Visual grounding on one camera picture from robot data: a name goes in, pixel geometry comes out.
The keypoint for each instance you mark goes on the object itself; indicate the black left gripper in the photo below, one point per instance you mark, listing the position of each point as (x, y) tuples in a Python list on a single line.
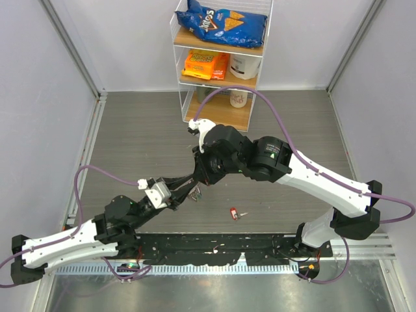
[(179, 195)]

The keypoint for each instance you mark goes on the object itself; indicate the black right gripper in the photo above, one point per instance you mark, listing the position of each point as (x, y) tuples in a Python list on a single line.
[(201, 172)]

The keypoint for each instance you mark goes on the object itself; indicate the large metal keyring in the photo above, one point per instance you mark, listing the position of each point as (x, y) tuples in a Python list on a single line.
[(195, 194)]

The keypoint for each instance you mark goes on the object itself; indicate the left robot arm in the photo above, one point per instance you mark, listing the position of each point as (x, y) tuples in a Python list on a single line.
[(109, 234)]

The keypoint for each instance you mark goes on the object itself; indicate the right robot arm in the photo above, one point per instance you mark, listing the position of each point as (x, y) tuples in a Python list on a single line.
[(223, 150)]

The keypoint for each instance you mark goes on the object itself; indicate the silver key on red tag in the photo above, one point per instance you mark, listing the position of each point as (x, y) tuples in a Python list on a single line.
[(240, 215)]

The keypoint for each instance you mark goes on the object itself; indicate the white paper cup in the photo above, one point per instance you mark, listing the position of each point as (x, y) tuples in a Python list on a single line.
[(238, 98)]

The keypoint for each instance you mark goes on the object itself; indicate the orange snack box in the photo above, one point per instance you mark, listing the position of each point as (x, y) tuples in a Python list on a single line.
[(206, 65)]

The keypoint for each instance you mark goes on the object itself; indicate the white pouch bag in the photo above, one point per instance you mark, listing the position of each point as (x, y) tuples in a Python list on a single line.
[(243, 66)]

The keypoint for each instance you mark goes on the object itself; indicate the blue Doritos chip bag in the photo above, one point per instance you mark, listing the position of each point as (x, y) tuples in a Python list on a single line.
[(223, 26)]

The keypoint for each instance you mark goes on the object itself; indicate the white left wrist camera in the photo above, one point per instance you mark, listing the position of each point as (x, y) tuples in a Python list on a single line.
[(157, 192)]

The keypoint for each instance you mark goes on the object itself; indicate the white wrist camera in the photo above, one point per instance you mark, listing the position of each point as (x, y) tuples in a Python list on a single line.
[(200, 128), (157, 192)]

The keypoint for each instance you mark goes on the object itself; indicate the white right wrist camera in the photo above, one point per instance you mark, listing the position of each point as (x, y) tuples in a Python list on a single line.
[(200, 128)]

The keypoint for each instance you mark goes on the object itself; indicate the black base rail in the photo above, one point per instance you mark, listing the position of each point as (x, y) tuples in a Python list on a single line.
[(222, 249)]

